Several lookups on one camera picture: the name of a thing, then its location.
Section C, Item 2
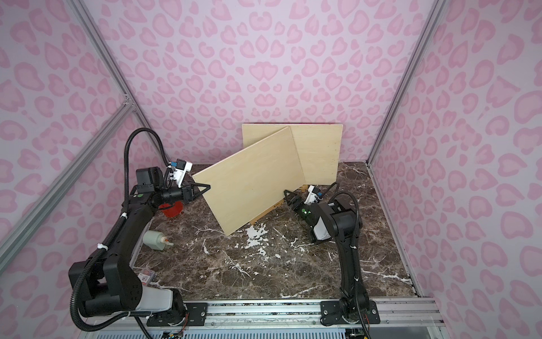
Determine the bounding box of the red pencil bucket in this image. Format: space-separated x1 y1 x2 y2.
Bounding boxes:
159 201 183 218

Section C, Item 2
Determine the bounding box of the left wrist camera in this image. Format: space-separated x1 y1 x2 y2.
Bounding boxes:
165 159 193 188

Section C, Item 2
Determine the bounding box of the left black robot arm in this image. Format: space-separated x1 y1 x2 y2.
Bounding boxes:
69 127 211 338

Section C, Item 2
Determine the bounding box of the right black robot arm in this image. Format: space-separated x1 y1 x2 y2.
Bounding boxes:
284 190 381 330

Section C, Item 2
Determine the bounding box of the wooden easel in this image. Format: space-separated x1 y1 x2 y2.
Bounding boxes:
248 184 309 225

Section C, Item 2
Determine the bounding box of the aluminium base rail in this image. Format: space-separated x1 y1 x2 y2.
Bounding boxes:
80 297 450 338

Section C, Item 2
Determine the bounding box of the small pink packet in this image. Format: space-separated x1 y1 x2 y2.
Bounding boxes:
138 268 156 285

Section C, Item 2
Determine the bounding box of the plywood board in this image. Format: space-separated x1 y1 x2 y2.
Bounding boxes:
193 127 305 235
242 124 343 185

